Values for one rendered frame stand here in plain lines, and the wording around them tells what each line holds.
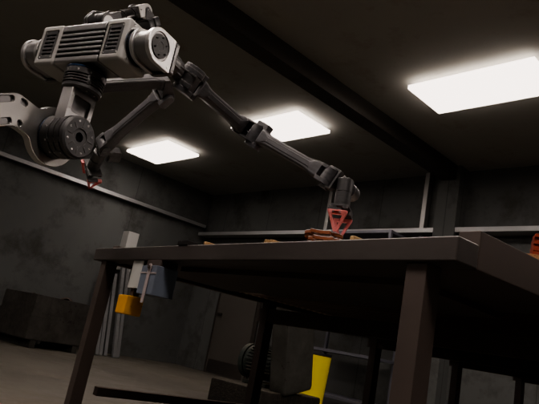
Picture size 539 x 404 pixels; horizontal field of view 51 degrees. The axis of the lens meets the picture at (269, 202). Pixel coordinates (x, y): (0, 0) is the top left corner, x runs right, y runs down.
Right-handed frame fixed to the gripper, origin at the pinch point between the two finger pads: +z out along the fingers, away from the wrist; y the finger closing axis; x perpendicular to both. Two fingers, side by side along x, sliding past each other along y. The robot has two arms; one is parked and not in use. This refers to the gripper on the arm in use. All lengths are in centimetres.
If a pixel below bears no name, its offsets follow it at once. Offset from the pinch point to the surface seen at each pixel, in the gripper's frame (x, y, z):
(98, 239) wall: 537, 646, -85
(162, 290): 70, 17, 28
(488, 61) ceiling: -53, 282, -231
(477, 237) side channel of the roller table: -44, -54, 9
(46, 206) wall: 587, 558, -113
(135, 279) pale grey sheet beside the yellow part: 90, 28, 24
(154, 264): 77, 18, 18
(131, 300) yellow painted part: 88, 26, 34
